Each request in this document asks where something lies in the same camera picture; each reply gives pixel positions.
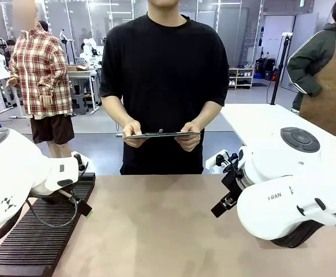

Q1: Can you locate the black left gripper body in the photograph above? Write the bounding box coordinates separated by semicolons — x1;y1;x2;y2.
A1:
44;186;78;205

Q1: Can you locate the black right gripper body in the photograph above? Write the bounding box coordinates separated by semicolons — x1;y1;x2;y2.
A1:
221;166;244;200

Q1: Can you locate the black clipboard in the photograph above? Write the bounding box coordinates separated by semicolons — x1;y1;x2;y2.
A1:
123;129;201;141

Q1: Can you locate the person's right forearm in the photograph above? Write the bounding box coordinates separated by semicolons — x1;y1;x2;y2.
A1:
102;95;135;128

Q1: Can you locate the person's left forearm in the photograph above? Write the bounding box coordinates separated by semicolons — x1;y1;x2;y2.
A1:
189;99;223;129

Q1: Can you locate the black slotted PCB rack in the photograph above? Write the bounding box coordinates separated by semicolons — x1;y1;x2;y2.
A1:
0;172;96;277

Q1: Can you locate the person's left hand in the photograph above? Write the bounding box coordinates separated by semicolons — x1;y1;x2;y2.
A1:
174;121;201;153

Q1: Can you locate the person's right hand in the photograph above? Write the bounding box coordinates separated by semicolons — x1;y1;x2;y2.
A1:
122;118;150;149

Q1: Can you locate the grey step stool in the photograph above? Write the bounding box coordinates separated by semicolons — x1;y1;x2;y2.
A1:
70;93;88;116

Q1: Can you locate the wooden shoe shelf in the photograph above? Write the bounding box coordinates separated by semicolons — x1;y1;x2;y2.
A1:
228;68;256;90

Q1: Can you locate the white standing desk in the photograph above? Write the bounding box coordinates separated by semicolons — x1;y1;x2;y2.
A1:
66;68;103;115

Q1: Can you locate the black tripod pole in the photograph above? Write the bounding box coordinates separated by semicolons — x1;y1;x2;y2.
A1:
270;32;294;106

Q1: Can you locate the mannequin in plaid shirt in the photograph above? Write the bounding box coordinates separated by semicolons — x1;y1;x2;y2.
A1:
6;0;76;159

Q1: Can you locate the person in black t-shirt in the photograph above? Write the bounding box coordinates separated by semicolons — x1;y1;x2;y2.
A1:
99;0;229;175

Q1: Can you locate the person in brown apron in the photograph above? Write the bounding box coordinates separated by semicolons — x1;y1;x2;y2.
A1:
286;0;336;137

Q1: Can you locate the white background humanoid robot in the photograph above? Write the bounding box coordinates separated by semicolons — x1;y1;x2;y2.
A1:
79;37;99;63

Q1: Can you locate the seated background person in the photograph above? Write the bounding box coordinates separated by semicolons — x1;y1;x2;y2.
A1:
3;39;16;66

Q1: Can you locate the thin right gripper cable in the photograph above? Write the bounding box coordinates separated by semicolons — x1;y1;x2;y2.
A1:
227;151;241;182

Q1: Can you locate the thin gripper cable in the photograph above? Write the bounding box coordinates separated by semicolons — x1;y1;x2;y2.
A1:
25;199;80;228
227;151;241;182

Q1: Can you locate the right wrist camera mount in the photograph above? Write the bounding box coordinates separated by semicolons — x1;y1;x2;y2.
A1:
205;149;240;174

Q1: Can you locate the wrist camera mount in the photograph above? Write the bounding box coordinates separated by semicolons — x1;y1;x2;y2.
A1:
205;149;240;174
70;151;90;174

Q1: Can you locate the thin left gripper cable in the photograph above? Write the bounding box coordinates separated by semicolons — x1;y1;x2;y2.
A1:
25;199;80;228

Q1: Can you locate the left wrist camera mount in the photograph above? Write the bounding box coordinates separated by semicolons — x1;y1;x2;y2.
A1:
70;151;90;174

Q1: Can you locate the thick left arm hose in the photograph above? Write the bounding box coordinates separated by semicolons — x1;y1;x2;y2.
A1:
0;207;23;248

